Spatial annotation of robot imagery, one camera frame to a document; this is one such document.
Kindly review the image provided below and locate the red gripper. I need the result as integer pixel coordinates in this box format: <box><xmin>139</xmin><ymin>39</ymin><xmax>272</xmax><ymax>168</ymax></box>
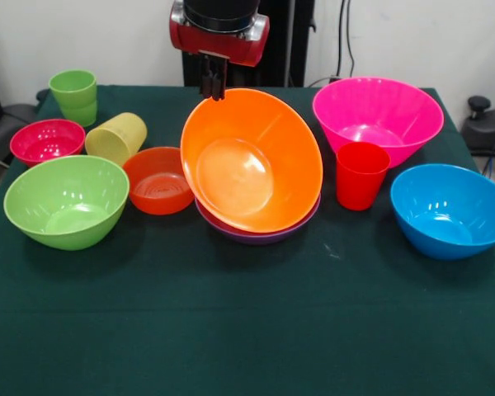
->
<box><xmin>168</xmin><ymin>2</ymin><xmax>271</xmax><ymax>101</ymax></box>

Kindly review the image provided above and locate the large orange bowl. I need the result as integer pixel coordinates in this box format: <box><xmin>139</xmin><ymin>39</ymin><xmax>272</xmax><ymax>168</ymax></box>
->
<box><xmin>179</xmin><ymin>87</ymin><xmax>324</xmax><ymax>234</ymax></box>

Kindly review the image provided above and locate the yellow cup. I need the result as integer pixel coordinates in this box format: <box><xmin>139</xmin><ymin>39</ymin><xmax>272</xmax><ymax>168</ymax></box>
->
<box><xmin>84</xmin><ymin>111</ymin><xmax>149</xmax><ymax>167</ymax></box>

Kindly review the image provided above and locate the small orange-red bowl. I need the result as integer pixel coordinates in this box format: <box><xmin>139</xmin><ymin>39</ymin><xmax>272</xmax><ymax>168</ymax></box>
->
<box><xmin>122</xmin><ymin>146</ymin><xmax>196</xmax><ymax>216</ymax></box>

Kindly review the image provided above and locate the green cup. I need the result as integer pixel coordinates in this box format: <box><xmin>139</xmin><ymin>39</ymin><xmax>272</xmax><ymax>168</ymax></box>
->
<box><xmin>48</xmin><ymin>68</ymin><xmax>98</xmax><ymax>128</ymax></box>

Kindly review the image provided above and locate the purple bowl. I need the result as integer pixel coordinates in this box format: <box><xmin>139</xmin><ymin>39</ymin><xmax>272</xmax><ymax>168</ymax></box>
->
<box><xmin>194</xmin><ymin>191</ymin><xmax>322</xmax><ymax>246</ymax></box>

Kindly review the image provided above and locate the large pink bowl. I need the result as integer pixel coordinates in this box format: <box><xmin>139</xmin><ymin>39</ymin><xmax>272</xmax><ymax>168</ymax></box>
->
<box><xmin>312</xmin><ymin>76</ymin><xmax>446</xmax><ymax>169</ymax></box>

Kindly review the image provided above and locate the red cup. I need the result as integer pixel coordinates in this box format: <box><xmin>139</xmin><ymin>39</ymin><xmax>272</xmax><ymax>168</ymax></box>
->
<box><xmin>335</xmin><ymin>141</ymin><xmax>392</xmax><ymax>212</ymax></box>

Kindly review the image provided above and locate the small crimson bowl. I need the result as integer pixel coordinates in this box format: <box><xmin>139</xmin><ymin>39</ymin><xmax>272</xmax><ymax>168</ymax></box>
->
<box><xmin>9</xmin><ymin>118</ymin><xmax>87</xmax><ymax>168</ymax></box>

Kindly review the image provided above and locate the light green bowl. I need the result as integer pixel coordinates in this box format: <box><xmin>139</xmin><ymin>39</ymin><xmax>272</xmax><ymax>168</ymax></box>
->
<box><xmin>2</xmin><ymin>154</ymin><xmax>130</xmax><ymax>252</ymax></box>

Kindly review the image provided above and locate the dark green tablecloth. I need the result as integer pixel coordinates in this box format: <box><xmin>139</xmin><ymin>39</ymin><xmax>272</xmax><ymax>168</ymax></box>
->
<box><xmin>0</xmin><ymin>84</ymin><xmax>495</xmax><ymax>396</ymax></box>

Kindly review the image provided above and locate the blue bowl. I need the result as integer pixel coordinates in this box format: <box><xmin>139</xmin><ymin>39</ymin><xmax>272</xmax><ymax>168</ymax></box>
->
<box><xmin>389</xmin><ymin>163</ymin><xmax>495</xmax><ymax>262</ymax></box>

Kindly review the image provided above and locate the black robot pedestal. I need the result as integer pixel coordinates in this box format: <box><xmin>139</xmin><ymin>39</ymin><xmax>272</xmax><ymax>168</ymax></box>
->
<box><xmin>177</xmin><ymin>0</ymin><xmax>318</xmax><ymax>88</ymax></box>

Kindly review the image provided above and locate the grey pedestal foot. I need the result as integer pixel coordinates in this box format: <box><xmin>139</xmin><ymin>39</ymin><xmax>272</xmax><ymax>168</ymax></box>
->
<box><xmin>0</xmin><ymin>102</ymin><xmax>38</xmax><ymax>162</ymax></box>
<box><xmin>461</xmin><ymin>96</ymin><xmax>495</xmax><ymax>154</ymax></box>

